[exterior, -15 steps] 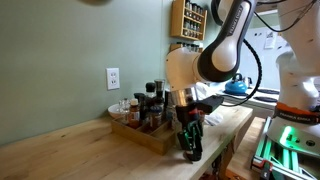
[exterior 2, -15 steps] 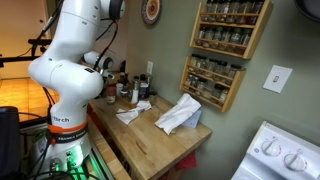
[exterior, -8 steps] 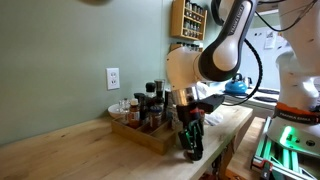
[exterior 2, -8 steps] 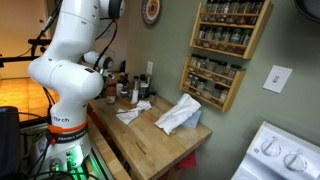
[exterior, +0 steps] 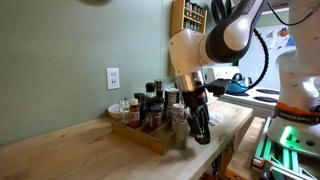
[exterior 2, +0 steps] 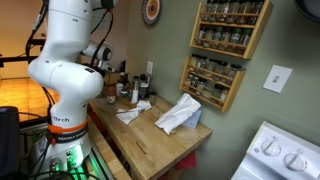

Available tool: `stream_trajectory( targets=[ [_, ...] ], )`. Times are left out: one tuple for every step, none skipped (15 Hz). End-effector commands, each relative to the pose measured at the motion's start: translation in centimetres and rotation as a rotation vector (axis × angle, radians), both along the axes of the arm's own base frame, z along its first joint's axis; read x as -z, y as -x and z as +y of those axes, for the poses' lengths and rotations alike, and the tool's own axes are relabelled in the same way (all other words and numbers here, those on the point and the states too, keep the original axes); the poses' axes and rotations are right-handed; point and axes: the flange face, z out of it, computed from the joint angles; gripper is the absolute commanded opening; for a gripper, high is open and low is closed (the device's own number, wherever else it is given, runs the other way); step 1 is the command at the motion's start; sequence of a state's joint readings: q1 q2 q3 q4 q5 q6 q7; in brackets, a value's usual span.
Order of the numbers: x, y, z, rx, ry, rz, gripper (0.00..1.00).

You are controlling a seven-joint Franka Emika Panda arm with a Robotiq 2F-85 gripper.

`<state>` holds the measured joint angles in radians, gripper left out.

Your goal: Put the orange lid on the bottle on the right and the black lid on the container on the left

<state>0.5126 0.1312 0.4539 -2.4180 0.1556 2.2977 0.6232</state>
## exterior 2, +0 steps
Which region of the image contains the brown spice bottle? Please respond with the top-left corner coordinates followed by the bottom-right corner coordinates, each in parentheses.
top-left (106, 85), bottom-right (117, 104)

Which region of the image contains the small clear glass cup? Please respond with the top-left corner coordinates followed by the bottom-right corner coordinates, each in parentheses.
top-left (148, 91), bottom-right (158, 106)

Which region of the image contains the dark labelled salt canister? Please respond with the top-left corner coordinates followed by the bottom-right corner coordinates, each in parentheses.
top-left (139, 81), bottom-right (150, 100)

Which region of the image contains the steel salt grinder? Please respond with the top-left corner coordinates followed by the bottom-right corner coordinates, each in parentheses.
top-left (132, 75), bottom-right (141, 91)

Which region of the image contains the crumpled white napkin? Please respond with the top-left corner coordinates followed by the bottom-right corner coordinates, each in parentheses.
top-left (115, 100), bottom-right (153, 126)

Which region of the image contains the red hanging cloth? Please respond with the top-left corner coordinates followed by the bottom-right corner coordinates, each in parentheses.
top-left (175, 151), bottom-right (198, 171)

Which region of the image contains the white stove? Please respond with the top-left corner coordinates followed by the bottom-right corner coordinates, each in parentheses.
top-left (230, 120), bottom-right (320, 180)

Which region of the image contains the black box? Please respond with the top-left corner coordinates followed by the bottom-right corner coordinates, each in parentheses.
top-left (0, 106), bottom-right (21, 178)

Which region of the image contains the dark hanging pan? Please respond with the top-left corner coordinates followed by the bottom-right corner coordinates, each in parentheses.
top-left (293, 0), bottom-right (320, 23)

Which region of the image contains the white wall outlet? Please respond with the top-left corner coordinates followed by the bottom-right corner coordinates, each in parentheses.
top-left (146, 60), bottom-right (154, 75)

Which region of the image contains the wooden wall spice rack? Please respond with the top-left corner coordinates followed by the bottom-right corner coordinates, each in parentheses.
top-left (179, 55), bottom-right (247, 113)
top-left (189, 1), bottom-right (274, 60)

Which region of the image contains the decorative wall plate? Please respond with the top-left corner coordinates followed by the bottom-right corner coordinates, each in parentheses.
top-left (140, 0), bottom-right (162, 26)

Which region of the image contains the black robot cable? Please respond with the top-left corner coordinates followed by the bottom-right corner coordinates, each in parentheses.
top-left (89, 9), bottom-right (115, 64)

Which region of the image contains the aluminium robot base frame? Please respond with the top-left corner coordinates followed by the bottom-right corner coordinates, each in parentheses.
top-left (19, 126), bottom-right (114, 180)

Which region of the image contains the black camera stand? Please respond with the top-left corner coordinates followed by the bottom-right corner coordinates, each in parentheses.
top-left (0, 38), bottom-right (38, 69)

